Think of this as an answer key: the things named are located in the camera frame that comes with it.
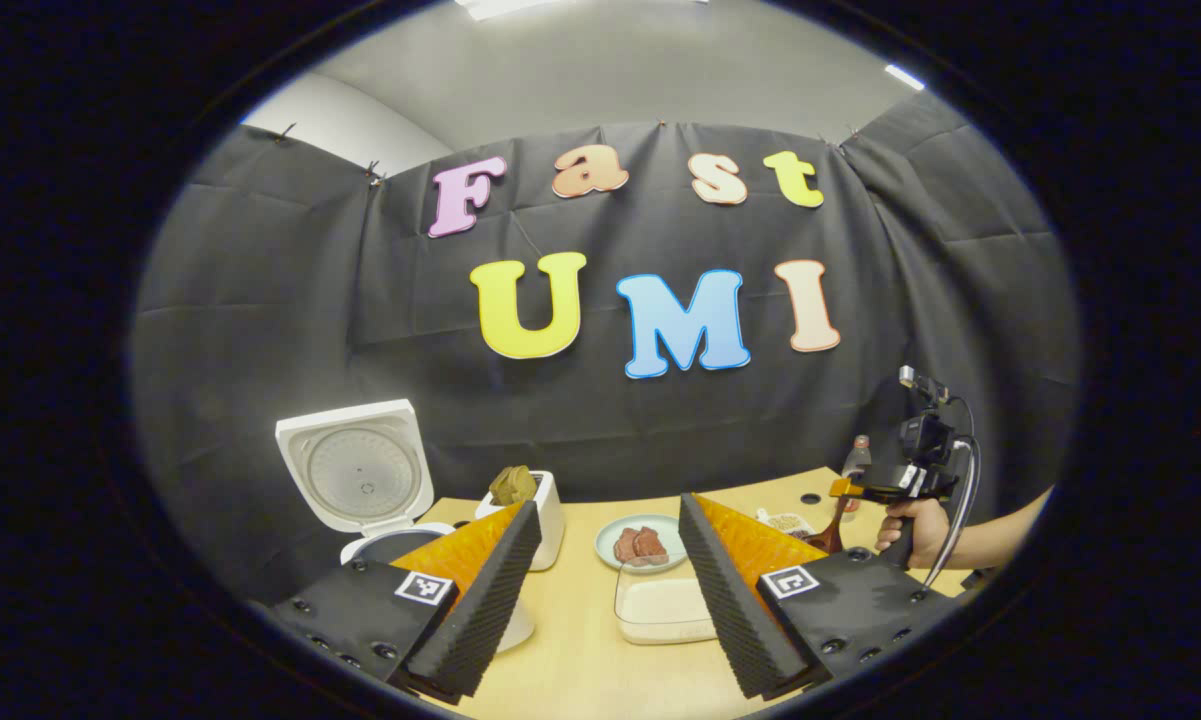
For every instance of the white toaster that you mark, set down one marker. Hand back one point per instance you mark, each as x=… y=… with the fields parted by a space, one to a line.
x=550 y=530

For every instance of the pile of yellow soybeans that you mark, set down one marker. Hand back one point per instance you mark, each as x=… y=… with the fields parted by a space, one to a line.
x=786 y=521

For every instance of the large ceiling light panel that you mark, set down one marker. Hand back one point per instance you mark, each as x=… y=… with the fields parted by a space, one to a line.
x=505 y=8

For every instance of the small ceiling light panel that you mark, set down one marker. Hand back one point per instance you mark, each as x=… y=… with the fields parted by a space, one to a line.
x=905 y=77

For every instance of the dark wooden spoon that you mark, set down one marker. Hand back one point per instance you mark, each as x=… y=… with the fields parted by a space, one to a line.
x=826 y=538

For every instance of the white rice cooker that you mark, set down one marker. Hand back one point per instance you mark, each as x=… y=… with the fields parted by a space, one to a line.
x=360 y=470

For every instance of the clear plastic tray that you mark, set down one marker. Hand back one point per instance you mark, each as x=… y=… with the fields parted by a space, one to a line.
x=625 y=635

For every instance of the brown meat slices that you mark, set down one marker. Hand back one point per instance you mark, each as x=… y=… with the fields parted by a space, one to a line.
x=640 y=546

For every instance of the black backdrop cloth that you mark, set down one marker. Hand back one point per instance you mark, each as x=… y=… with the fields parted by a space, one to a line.
x=260 y=350

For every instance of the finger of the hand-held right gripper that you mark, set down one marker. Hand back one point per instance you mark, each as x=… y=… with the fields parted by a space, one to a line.
x=842 y=488

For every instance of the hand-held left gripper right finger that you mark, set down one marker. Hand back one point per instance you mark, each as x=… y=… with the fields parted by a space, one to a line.
x=730 y=620

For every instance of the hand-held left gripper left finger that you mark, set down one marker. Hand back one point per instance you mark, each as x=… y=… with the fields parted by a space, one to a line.
x=480 y=620

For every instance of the clear plastic bottle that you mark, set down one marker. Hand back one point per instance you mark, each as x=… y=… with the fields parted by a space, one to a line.
x=856 y=460

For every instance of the light green plate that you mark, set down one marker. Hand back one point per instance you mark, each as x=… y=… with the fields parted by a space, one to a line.
x=608 y=548

